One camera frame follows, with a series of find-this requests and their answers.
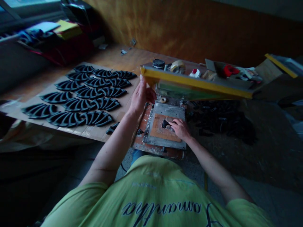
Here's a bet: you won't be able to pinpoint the black plastic handle piece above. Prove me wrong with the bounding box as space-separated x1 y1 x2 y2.
106 122 120 135

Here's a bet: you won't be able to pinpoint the red plastic object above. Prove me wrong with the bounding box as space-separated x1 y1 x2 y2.
223 64 240 77

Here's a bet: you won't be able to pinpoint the brown jig board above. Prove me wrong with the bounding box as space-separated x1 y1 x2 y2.
150 113 184 143

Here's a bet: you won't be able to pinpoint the pile of black plastic pieces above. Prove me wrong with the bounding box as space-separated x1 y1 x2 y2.
189 100 257 145

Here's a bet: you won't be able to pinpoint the cardboard scrap piece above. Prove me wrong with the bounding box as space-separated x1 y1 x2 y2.
204 58 225 77

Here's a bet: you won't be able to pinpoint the group of black fan-shaped parts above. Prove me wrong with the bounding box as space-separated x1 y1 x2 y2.
21 64 137 128

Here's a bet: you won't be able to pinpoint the person's left hand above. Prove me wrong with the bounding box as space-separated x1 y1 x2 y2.
127 74 157 116

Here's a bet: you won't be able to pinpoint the large cardboard sheet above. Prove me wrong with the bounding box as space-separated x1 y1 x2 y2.
0 62 143 143

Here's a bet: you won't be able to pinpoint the paint-stained wooden base board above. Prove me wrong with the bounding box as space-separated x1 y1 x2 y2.
132 102 188 160

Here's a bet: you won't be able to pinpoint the person's body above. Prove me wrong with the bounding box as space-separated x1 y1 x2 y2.
41 155 276 227

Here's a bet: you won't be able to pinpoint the person's legs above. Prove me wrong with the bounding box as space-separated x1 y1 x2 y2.
131 149 146 165

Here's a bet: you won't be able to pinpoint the grey metal plate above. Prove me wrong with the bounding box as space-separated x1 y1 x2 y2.
143 102 187 151

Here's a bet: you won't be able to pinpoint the black ink can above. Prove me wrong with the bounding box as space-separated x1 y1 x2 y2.
152 58 165 70

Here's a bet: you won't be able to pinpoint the cluttered shelf with boxes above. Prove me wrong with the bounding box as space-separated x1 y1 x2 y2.
0 0 104 67

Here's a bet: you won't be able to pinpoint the person's right hand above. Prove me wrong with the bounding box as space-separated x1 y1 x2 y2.
166 118 193 143

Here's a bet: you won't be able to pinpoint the yellow screen printing frame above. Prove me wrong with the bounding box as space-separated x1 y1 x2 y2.
140 63 254 100

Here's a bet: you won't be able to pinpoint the yellow-edged spare screen frame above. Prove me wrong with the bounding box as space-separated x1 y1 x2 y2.
264 53 303 79

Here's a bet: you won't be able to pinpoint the beige tape roll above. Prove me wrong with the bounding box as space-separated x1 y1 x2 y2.
170 60 186 73

